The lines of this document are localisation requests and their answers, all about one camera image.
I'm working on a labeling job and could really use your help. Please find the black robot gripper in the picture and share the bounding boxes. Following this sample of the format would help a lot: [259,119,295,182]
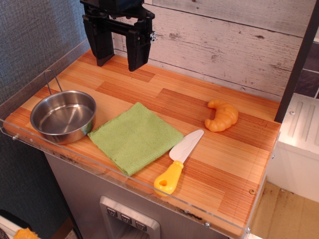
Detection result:
[80,0,156,72]

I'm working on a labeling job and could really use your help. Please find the green cloth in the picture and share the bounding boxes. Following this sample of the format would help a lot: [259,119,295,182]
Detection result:
[88,103,183,176]

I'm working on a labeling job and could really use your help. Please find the stainless steel pot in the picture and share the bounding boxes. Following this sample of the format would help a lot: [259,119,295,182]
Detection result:
[29,70,97,145]

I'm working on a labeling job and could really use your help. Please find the clear acrylic left guard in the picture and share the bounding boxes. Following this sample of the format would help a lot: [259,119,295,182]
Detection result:
[0,40,89,119]

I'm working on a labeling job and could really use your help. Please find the clear acrylic guard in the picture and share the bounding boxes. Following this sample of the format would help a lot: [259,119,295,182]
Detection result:
[0,120,251,239]
[0,40,89,119]

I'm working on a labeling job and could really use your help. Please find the clear acrylic front guard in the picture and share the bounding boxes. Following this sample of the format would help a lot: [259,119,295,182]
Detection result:
[0,120,251,239]

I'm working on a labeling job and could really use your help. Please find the orange toy croissant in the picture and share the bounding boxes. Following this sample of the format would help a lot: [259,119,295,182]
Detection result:
[204,100,239,132]

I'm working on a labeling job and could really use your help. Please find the grey toy fridge cabinet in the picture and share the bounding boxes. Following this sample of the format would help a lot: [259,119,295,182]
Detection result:
[45,153,225,239]

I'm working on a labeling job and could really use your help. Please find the silver dispenser panel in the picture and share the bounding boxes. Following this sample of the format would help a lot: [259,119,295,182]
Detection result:
[99,196,161,239]

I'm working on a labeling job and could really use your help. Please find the white toy sink unit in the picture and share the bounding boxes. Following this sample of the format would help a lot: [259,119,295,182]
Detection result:
[266,94,319,202]

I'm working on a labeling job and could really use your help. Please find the orange object bottom left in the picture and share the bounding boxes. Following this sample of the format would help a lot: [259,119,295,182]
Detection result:
[13,228,39,239]

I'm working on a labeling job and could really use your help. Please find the toy knife yellow handle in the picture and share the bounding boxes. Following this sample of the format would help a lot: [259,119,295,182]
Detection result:
[153,129,205,197]

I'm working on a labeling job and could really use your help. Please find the dark right post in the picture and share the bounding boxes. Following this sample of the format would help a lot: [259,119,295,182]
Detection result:
[274,0,319,123]

